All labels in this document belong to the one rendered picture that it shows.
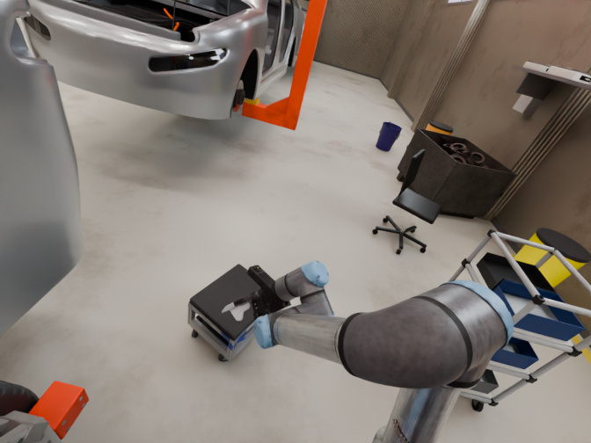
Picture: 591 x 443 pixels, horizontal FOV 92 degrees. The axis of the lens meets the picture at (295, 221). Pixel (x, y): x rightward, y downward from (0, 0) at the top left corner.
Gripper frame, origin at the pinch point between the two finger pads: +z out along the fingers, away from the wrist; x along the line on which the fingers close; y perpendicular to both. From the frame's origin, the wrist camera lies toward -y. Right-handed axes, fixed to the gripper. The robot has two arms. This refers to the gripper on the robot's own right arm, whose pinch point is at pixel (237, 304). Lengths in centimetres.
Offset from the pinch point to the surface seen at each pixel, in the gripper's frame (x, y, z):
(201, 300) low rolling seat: 32, -15, 60
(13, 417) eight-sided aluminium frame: -54, 6, 9
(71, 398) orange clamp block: -43.1, 7.2, 15.4
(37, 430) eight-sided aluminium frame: -51, 10, 8
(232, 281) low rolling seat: 52, -20, 54
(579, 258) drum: 248, 60, -117
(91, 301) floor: 7, -43, 128
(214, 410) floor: 30, 40, 73
